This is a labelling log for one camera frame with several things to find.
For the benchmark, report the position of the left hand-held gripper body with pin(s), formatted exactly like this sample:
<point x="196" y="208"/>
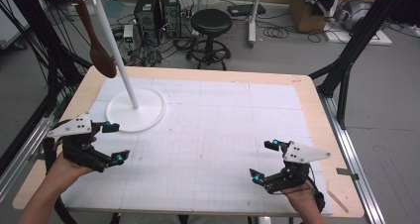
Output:
<point x="74" y="127"/>

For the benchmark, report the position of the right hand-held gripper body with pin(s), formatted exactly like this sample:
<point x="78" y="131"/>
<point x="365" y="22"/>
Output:
<point x="302" y="154"/>

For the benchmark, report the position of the white hook rack stand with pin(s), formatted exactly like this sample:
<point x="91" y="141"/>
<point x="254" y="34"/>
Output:
<point x="135" y="113"/>

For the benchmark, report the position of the brown wooden spoon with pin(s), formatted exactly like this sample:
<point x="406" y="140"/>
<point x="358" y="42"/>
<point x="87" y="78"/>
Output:
<point x="99" y="57"/>

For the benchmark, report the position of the person's right hand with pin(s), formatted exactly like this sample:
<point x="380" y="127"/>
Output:
<point x="302" y="199"/>

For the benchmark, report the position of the person's left hand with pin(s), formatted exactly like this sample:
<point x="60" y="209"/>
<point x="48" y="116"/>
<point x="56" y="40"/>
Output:
<point x="67" y="172"/>

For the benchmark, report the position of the light wooden table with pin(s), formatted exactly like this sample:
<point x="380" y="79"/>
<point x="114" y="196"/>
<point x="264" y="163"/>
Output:
<point x="325" y="111"/>

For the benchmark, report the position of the thin wooden stick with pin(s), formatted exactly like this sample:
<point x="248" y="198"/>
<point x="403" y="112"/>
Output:
<point x="338" y="201"/>

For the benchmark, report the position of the white grid mat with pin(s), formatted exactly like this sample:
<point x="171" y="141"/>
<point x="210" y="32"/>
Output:
<point x="211" y="125"/>

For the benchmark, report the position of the small white electronic box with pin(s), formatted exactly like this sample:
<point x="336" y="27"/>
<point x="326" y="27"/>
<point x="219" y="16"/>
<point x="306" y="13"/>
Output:
<point x="128" y="32"/>

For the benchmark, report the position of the black computer tower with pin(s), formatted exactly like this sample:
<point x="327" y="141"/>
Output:
<point x="146" y="12"/>
<point x="171" y="12"/>

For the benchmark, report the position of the brown cardboard box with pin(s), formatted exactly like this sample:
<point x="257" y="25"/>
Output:
<point x="298" y="16"/>

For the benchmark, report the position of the black round stool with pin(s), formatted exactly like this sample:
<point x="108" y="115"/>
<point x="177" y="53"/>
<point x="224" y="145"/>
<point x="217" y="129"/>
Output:
<point x="211" y="22"/>

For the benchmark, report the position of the black flat device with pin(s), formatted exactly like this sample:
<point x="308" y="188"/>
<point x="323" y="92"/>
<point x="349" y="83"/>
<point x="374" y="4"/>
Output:
<point x="246" y="10"/>

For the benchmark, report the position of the white flat board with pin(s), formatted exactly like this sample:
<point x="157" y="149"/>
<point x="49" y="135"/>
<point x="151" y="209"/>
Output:
<point x="379" y="39"/>

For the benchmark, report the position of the grey round appliance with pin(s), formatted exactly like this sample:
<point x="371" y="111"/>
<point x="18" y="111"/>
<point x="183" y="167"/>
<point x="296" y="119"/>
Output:
<point x="355" y="14"/>

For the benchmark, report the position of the grey metal bracket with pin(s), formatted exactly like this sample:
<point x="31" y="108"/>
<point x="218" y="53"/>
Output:
<point x="346" y="173"/>

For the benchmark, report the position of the aluminium rail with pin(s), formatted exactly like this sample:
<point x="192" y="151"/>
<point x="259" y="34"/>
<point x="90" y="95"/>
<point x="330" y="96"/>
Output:
<point x="23" y="151"/>
<point x="353" y="158"/>

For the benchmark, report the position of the black metal frame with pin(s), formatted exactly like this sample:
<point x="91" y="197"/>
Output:
<point x="52" y="62"/>
<point x="355" y="42"/>

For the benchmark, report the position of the white stand post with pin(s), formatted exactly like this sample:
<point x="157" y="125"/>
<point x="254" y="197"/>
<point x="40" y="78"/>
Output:
<point x="252" y="22"/>

